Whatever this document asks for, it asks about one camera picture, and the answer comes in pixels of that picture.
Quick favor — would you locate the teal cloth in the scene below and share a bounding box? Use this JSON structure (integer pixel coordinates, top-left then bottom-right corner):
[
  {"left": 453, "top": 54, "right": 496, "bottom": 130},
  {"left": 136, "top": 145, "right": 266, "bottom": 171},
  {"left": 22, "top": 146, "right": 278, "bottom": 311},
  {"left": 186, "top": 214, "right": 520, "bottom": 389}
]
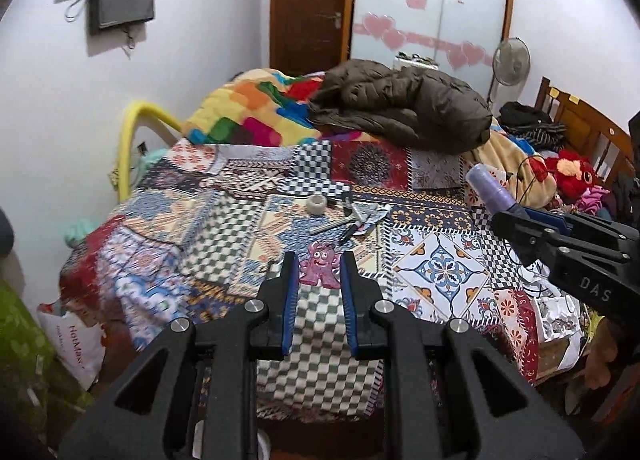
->
[
  {"left": 64, "top": 217, "right": 103, "bottom": 248},
  {"left": 135, "top": 147, "right": 176, "bottom": 167}
]

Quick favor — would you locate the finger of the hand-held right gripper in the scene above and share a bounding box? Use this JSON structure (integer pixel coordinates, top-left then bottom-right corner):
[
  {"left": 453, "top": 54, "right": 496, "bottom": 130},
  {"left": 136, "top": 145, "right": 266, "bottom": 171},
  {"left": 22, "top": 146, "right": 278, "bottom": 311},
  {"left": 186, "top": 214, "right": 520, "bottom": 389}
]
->
[
  {"left": 490, "top": 211, "right": 632, "bottom": 273},
  {"left": 515, "top": 205, "right": 640, "bottom": 243}
]

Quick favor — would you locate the standing fan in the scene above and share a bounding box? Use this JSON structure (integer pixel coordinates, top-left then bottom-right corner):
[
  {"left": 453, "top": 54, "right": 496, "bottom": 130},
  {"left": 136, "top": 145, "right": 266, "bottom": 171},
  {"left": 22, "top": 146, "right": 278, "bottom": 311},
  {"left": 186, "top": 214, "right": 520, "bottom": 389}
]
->
[{"left": 487, "top": 37, "right": 532, "bottom": 106}]

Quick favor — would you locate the pile of dark clothes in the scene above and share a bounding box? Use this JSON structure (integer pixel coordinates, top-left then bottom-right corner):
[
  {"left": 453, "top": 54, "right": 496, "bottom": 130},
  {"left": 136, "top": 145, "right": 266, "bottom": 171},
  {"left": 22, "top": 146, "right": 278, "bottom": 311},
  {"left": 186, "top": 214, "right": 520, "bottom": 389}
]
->
[{"left": 497, "top": 101, "right": 568, "bottom": 146}]

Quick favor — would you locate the red plush toy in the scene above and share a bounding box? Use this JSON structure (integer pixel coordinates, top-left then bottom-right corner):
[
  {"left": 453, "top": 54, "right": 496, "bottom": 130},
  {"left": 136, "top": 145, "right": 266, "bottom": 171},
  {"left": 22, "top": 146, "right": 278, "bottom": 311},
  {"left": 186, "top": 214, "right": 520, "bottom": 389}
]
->
[{"left": 531, "top": 149, "right": 598, "bottom": 201}]

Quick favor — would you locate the purple monster toy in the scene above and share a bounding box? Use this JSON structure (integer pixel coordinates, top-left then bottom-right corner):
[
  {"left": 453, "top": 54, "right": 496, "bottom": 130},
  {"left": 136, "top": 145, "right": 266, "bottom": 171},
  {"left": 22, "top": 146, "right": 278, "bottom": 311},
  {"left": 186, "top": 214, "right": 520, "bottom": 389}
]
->
[{"left": 299, "top": 240, "right": 343, "bottom": 289}]

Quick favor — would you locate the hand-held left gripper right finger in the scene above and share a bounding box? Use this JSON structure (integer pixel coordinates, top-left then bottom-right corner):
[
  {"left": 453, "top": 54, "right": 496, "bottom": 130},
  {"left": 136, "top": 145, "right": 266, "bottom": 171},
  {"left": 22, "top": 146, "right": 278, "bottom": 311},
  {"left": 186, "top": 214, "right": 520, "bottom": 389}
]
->
[{"left": 340, "top": 250, "right": 586, "bottom": 460}]

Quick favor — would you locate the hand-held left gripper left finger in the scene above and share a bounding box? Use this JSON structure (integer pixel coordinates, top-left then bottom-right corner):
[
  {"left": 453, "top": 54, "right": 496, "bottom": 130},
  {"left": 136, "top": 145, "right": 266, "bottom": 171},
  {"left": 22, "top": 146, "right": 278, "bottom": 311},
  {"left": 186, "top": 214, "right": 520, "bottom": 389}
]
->
[{"left": 60, "top": 251, "right": 301, "bottom": 460}]

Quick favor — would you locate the small black monitor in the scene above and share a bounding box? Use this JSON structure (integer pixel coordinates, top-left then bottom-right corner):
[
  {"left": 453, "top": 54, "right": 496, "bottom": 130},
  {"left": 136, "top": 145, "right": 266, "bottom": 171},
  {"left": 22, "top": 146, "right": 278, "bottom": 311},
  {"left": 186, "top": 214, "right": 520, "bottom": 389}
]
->
[{"left": 89, "top": 0, "right": 156, "bottom": 36}]

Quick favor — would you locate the purple plastic bottle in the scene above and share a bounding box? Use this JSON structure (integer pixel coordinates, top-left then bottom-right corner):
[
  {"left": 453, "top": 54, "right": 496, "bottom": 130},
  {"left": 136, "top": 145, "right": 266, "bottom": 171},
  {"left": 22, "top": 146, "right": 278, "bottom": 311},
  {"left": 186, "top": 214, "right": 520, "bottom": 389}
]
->
[{"left": 465, "top": 163, "right": 516, "bottom": 213}]

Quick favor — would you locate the wooden headboard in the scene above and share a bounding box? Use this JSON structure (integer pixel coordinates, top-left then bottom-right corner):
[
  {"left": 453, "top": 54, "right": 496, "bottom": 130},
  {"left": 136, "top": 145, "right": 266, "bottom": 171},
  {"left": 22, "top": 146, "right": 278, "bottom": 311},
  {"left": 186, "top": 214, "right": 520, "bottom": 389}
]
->
[{"left": 534, "top": 76, "right": 638, "bottom": 191}]

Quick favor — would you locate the brown puffer jacket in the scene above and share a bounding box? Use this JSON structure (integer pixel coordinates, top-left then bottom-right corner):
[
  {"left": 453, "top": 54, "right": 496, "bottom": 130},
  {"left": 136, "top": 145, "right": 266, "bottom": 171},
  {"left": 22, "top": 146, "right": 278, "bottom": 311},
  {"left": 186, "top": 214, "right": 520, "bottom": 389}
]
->
[{"left": 307, "top": 59, "right": 493, "bottom": 155}]

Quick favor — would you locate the white plastic bag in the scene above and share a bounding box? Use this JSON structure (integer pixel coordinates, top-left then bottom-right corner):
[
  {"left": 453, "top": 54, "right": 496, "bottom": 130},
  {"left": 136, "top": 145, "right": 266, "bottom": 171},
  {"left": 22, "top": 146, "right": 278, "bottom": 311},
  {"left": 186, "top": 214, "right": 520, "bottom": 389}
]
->
[{"left": 37, "top": 303, "right": 108, "bottom": 391}]

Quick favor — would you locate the beige blanket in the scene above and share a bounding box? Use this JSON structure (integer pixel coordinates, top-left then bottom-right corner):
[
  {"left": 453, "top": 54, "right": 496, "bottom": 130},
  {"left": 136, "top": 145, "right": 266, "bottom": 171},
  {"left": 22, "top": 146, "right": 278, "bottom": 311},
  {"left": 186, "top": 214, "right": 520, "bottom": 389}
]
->
[{"left": 462, "top": 127, "right": 558, "bottom": 208}]

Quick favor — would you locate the pink clothing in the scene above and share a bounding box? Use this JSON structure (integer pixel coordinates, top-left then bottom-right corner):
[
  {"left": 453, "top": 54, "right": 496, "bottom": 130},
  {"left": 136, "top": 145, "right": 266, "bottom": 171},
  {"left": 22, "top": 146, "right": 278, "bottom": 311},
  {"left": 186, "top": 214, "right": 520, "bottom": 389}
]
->
[{"left": 575, "top": 185, "right": 616, "bottom": 213}]

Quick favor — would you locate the blue red packet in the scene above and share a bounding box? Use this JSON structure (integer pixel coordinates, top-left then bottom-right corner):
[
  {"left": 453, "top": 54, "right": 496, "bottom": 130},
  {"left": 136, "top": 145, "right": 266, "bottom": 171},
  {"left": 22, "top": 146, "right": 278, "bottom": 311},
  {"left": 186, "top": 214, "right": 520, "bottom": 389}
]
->
[{"left": 352, "top": 203, "right": 392, "bottom": 236}]

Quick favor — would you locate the colourful block pattern blanket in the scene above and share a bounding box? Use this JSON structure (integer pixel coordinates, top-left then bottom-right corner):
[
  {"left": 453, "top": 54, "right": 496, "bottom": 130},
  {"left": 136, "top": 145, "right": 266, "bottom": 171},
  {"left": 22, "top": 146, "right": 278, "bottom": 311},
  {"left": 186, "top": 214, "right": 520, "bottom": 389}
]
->
[{"left": 181, "top": 69, "right": 333, "bottom": 147}]

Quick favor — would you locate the brown wooden door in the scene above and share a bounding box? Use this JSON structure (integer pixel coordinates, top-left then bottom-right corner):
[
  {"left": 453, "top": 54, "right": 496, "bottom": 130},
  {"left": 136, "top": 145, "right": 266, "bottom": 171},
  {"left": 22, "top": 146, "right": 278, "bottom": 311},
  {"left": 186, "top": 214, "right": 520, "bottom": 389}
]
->
[{"left": 270, "top": 0, "right": 358, "bottom": 77}]

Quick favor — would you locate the yellow padded bed rail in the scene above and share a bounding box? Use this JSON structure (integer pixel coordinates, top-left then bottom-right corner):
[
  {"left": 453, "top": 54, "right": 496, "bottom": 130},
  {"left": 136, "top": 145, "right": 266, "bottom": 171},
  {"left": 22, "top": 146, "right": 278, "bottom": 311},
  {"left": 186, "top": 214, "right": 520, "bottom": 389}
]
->
[{"left": 116, "top": 100, "right": 183, "bottom": 203}]

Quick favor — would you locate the person's right hand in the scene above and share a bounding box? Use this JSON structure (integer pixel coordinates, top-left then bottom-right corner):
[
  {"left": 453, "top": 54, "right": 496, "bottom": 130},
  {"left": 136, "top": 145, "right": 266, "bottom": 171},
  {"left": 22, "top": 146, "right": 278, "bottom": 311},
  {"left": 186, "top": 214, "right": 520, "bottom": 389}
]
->
[{"left": 584, "top": 317, "right": 623, "bottom": 391}]

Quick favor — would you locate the green patterned bag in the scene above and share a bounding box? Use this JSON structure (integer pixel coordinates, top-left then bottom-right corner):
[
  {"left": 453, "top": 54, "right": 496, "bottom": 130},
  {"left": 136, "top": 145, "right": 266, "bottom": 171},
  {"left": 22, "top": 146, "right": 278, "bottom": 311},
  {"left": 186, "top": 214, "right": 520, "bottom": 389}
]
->
[{"left": 0, "top": 280, "right": 96, "bottom": 446}]

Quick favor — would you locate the white printed box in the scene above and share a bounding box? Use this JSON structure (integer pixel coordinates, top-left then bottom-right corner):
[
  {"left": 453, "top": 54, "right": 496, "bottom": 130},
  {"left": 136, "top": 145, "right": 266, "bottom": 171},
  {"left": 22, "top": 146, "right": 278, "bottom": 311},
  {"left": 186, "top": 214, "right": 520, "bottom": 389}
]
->
[{"left": 537, "top": 295, "right": 586, "bottom": 376}]

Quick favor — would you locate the patchwork bed cover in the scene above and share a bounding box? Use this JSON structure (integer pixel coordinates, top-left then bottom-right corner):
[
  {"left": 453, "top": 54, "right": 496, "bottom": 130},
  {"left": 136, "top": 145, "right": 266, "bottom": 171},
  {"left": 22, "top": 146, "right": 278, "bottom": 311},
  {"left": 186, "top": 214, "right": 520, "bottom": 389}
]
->
[{"left": 59, "top": 137, "right": 583, "bottom": 423}]

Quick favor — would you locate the grey cloth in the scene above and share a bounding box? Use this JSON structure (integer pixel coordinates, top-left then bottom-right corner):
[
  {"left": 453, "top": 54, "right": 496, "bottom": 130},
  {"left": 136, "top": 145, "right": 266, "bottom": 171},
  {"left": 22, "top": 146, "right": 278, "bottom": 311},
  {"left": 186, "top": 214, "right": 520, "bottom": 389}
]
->
[{"left": 0, "top": 207, "right": 16, "bottom": 256}]

